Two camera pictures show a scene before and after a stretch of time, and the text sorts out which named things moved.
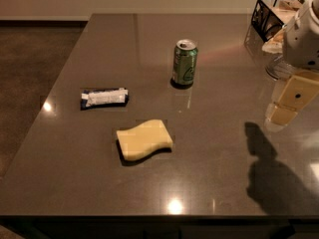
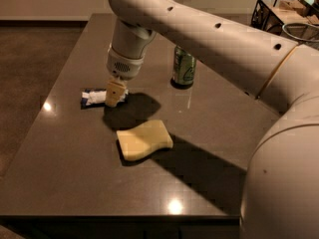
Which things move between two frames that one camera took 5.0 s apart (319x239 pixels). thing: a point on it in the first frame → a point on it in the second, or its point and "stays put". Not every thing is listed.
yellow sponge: x=144 y=138 stays put
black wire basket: x=270 y=14 stays put
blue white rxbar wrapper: x=103 y=98 stays put
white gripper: x=301 y=42 → x=124 y=65
